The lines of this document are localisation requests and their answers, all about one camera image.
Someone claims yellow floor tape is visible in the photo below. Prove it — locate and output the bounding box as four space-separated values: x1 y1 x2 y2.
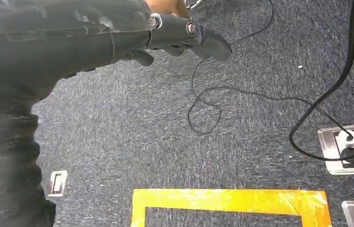
130 188 333 227

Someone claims black plug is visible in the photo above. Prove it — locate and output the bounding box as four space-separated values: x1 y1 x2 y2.
339 147 354 164

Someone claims small steel floor plate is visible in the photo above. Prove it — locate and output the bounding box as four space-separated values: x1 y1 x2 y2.
47 170 69 198

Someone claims thin black floor cable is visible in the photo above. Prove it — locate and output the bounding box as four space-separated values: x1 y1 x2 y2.
187 0 354 139

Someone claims steel floor socket with plugs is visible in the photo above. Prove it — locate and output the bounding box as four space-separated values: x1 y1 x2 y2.
317 122 354 175

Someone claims white plug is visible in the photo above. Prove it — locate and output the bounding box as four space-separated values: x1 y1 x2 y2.
336 130 354 148

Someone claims thick black power cord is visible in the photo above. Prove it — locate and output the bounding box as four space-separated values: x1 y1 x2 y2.
289 0 354 162

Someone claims tan rounded object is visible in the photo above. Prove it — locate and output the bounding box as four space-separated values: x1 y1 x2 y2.
145 0 192 19

